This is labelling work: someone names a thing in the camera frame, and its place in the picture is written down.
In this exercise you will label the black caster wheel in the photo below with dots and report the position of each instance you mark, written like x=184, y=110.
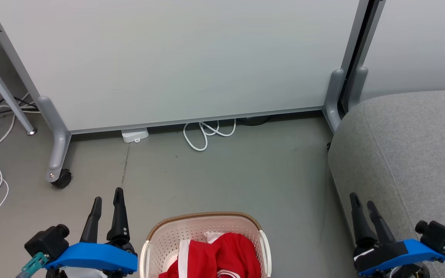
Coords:
x=62, y=179

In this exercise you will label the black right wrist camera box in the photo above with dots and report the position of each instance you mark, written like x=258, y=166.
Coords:
x=439, y=235

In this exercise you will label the white perforated laundry basket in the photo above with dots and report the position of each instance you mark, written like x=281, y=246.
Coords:
x=191, y=231

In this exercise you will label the red white-striped garment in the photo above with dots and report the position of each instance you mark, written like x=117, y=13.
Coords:
x=234, y=251

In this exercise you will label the grey fabric sofa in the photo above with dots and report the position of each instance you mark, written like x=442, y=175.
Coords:
x=411, y=146

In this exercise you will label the large white partition panel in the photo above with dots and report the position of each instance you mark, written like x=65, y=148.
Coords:
x=176, y=58

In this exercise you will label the grey metal table leg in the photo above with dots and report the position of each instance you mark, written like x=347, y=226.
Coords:
x=2, y=85

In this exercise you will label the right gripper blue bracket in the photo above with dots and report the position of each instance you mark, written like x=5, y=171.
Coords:
x=400, y=253

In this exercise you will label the white power adapter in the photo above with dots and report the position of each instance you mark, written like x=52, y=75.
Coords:
x=134, y=135

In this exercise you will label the grey partition foot with caster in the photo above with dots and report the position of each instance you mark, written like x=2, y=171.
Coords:
x=58, y=143

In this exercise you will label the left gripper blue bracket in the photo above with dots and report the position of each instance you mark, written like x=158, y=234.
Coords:
x=95, y=255

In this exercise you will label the teal left camera connector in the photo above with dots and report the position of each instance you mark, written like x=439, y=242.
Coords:
x=33, y=264

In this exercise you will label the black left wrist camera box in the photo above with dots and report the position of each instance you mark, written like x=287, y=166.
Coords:
x=46, y=241

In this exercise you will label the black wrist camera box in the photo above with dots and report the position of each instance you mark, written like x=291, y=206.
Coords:
x=46, y=241
x=439, y=235

